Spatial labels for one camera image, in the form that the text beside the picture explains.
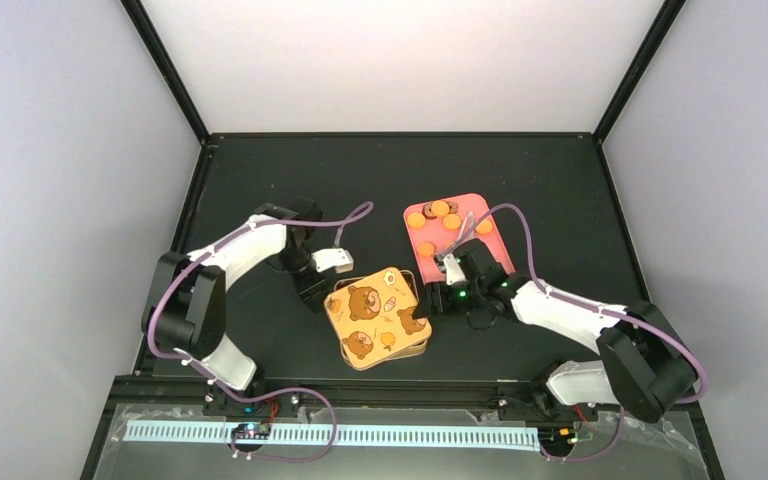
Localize light blue slotted cable duct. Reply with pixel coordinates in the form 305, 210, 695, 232
119, 420, 540, 452

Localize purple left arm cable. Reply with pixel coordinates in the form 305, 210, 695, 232
147, 201, 375, 464

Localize round waffle cookie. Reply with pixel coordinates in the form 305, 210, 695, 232
416, 242, 436, 258
475, 218, 495, 235
428, 200, 451, 218
406, 212, 427, 229
442, 213, 462, 231

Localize black enclosure frame post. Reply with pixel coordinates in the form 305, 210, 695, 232
120, 0, 210, 144

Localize gold cookie tin box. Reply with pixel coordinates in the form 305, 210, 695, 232
334, 269, 433, 369

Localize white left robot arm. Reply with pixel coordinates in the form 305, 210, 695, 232
142, 201, 374, 393

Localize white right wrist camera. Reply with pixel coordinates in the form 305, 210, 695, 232
443, 254, 467, 286

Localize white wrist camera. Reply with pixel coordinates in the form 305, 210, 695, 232
443, 254, 467, 286
311, 248, 354, 274

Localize silver tin lid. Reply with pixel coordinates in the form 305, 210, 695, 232
322, 266, 434, 372

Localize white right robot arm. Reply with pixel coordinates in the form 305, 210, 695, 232
415, 240, 702, 423

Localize pink plastic tray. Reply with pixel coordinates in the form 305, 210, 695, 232
403, 193, 514, 283

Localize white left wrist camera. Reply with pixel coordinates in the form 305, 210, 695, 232
311, 248, 354, 274

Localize chocolate sprinkled donut cookie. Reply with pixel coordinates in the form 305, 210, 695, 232
422, 204, 437, 220

